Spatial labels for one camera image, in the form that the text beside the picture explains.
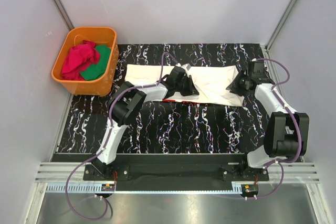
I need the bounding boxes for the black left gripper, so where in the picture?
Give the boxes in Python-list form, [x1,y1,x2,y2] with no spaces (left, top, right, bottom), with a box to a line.
[175,76,199,97]

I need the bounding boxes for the white slotted cable duct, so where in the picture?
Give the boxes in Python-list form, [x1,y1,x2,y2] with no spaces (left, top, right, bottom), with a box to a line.
[46,183,242,195]

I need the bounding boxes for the electronics board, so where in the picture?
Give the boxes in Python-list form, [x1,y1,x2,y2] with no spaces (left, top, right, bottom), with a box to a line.
[101,184,116,191]
[242,184,259,197]

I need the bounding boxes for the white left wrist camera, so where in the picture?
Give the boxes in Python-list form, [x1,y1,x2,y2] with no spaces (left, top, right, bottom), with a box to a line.
[178,63,191,75]

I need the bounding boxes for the aluminium frame rail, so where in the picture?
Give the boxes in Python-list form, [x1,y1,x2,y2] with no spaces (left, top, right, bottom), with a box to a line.
[35,162,320,183]

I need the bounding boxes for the black marbled table mat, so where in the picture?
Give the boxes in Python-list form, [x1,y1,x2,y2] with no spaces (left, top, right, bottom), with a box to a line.
[56,43,269,154]

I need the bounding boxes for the green t-shirt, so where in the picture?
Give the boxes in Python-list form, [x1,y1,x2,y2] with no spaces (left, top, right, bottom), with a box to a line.
[80,45,111,81]

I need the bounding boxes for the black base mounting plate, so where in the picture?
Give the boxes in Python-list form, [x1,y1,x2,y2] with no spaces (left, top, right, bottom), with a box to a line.
[83,154,269,182]

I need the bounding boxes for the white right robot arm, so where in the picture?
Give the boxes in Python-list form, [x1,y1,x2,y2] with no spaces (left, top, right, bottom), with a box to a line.
[227,59,309,180]

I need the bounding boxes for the right electronics board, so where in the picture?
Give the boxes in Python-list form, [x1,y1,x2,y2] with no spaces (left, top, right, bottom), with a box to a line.
[242,184,259,197]

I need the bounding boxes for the orange plastic basket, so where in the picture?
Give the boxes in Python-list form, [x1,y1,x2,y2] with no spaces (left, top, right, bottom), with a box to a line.
[51,27,119,97]

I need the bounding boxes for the white Coca-Cola t-shirt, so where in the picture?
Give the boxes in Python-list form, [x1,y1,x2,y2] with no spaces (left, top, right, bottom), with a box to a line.
[125,64,244,106]

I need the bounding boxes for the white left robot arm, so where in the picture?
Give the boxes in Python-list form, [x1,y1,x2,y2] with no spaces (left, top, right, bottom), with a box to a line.
[91,64,199,180]

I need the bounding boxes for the red t-shirt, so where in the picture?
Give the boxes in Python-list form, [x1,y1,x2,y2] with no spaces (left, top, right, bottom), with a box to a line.
[61,40,100,81]

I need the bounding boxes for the left electronics board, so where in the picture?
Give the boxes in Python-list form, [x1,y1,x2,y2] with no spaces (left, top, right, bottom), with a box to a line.
[101,184,116,191]

